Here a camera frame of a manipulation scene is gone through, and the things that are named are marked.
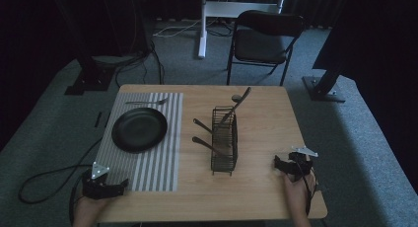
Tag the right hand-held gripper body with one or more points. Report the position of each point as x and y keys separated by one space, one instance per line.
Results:
x=300 y=166

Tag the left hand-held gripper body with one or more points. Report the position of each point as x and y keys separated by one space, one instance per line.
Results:
x=95 y=187

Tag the person's left hand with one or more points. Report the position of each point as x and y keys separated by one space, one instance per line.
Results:
x=86 y=209

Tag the person's right hand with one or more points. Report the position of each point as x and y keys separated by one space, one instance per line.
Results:
x=297 y=195

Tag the grey striped placemat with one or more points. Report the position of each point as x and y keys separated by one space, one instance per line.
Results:
x=154 y=171

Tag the black round plate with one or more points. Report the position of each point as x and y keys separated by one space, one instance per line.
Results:
x=139 y=129

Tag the black tape strip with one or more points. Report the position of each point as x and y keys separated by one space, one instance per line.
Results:
x=98 y=119
x=107 y=119

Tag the silver spoon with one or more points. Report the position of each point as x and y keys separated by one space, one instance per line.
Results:
x=236 y=98

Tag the silver fork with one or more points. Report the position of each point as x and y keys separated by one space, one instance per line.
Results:
x=146 y=102

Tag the black folding chair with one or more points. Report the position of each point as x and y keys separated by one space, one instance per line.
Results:
x=261 y=46

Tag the black stand with base plate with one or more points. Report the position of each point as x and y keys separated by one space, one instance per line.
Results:
x=323 y=87
x=90 y=79

